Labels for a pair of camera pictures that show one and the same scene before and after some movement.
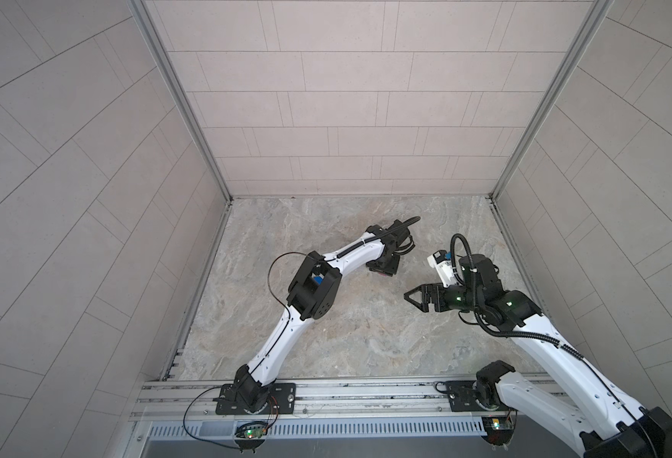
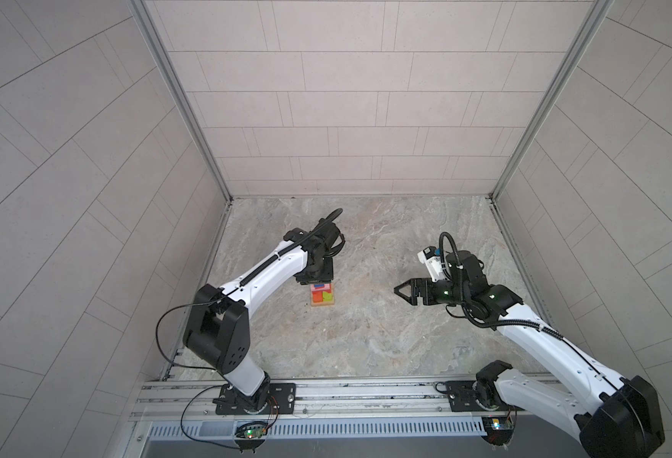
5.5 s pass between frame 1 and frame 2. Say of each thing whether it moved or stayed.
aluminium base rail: stayed
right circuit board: stayed
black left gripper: moved
